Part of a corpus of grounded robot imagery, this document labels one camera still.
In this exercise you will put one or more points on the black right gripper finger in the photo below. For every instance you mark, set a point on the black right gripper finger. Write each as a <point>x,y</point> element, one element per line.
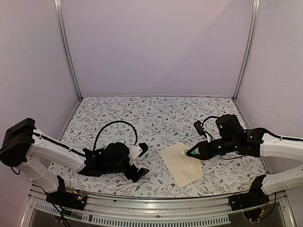
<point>201,146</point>
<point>198,156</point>

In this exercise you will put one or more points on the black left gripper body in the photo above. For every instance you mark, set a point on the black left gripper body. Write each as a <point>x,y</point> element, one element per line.
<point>112,170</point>

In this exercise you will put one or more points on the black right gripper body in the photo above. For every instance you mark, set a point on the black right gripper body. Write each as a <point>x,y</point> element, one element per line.
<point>228,145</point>

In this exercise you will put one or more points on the green white glue stick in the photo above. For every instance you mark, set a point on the green white glue stick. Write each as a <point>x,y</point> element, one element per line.
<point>191,152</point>

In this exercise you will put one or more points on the cream envelope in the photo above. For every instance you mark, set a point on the cream envelope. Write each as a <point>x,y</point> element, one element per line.
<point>183,169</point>

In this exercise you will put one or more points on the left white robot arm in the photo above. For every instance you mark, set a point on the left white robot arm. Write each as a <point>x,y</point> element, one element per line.
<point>23,144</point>

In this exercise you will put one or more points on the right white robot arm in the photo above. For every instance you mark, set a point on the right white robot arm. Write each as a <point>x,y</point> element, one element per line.
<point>284,153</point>

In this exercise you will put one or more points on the floral patterned table mat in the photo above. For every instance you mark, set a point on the floral patterned table mat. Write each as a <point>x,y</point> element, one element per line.
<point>159,122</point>

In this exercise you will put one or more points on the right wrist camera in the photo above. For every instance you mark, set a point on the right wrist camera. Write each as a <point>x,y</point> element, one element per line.
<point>201,131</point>

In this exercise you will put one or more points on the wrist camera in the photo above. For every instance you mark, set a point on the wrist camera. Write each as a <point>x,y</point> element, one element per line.
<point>201,131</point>
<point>137,151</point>

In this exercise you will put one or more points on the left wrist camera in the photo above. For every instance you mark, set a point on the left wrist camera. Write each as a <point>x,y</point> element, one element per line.
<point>137,151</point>

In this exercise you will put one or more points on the front aluminium rail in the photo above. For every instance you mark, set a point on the front aluminium rail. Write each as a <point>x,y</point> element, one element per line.
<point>122,204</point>

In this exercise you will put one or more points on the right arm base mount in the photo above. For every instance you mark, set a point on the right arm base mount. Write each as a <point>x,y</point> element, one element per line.
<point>254,197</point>

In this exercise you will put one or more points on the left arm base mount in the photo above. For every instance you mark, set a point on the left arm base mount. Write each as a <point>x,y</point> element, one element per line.
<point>75,200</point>

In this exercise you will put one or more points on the right aluminium frame post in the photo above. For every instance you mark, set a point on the right aluminium frame post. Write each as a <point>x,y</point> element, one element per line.
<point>248,48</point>

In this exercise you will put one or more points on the aluminium frame post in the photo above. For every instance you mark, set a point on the aluminium frame post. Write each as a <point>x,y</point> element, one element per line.
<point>248,48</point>
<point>66,49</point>

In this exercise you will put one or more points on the left aluminium frame post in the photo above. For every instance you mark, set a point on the left aluminium frame post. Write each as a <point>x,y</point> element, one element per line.
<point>66,49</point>

